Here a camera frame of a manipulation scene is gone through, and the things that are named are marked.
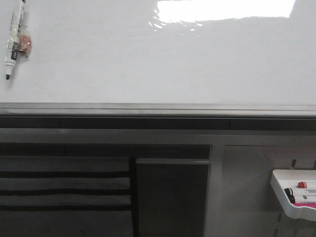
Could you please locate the black capped marker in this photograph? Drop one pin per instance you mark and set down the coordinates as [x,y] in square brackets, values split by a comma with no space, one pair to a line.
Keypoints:
[307,192]
[302,199]

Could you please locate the dark grey panel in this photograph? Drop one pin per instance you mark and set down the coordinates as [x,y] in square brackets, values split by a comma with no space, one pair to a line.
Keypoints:
[172,198]

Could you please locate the white plastic marker tray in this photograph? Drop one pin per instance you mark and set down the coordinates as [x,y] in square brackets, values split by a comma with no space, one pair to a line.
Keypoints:
[288,178]

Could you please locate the grey whiteboard stand frame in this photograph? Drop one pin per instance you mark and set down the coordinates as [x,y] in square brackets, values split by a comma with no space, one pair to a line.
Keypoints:
[77,177]

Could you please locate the pink marker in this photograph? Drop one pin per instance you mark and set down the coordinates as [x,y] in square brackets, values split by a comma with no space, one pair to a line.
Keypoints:
[312,205]

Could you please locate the white whiteboard with grey frame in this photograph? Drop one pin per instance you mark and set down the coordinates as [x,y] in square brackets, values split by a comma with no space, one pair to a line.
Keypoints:
[234,58]

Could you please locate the upper black capped marker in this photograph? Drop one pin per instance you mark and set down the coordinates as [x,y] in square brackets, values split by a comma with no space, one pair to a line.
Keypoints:
[307,192]

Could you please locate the black whiteboard marker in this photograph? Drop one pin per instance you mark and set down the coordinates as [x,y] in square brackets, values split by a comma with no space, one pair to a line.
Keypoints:
[19,42]

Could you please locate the lower black capped marker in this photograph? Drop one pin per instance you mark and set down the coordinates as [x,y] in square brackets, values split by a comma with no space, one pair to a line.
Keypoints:
[302,199]

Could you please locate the red capped marker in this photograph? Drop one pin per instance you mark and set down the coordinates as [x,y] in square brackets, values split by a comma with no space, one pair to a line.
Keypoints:
[307,185]

